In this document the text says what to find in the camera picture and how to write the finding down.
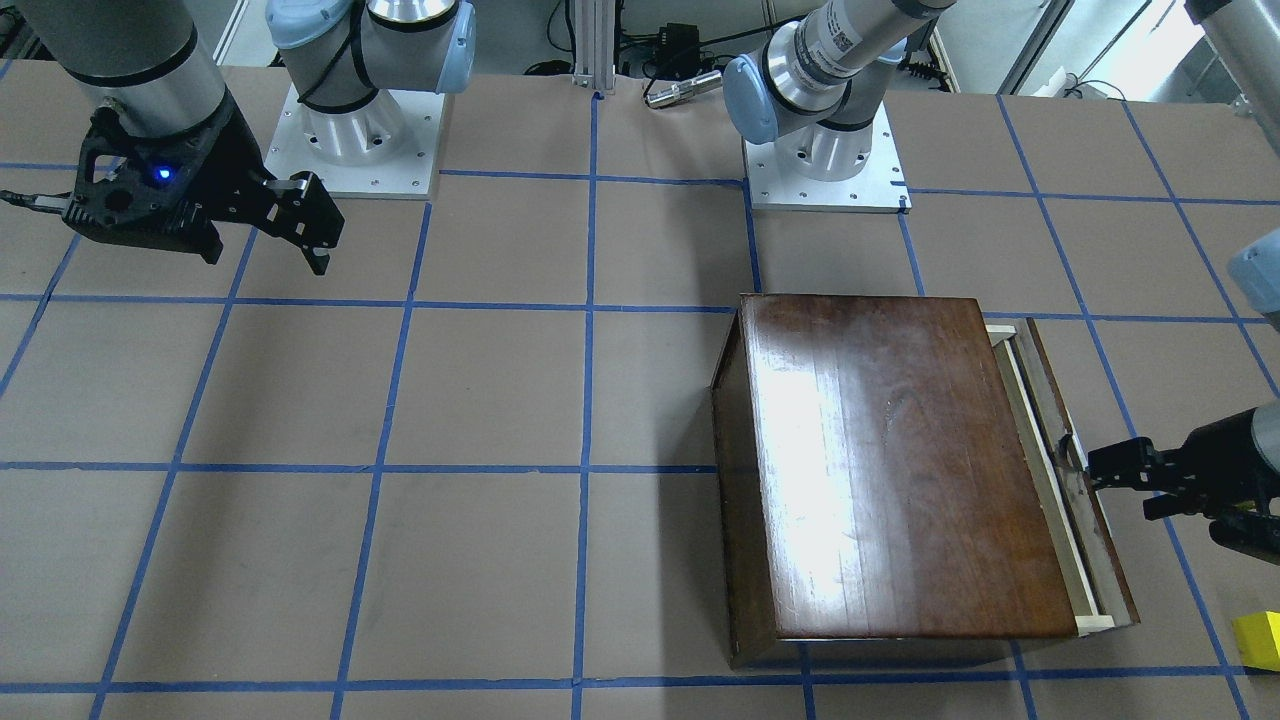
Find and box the aluminium frame post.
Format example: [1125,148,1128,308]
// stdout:
[568,0,618,99]

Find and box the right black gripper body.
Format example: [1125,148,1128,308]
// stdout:
[175,100,297,240]

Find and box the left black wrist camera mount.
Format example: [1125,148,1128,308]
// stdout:
[1210,510,1279,566]

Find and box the silver metal connector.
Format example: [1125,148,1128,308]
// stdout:
[644,70,723,110]

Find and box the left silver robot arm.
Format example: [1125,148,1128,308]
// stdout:
[723,1,1277,529]

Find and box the dark wooden drawer cabinet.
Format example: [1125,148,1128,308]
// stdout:
[710,293,1078,669]

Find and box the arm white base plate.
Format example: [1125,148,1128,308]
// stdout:
[264,87,451,201]
[742,105,913,213]

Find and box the black power adapter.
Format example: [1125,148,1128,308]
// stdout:
[653,22,700,67]

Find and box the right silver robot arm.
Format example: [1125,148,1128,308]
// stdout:
[3,1,477,275]

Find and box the yellow block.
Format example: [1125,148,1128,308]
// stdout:
[1231,611,1280,673]

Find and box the wooden drawer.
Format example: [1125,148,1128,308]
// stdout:
[986,318,1140,637]

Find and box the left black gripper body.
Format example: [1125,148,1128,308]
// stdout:
[1143,402,1279,520]

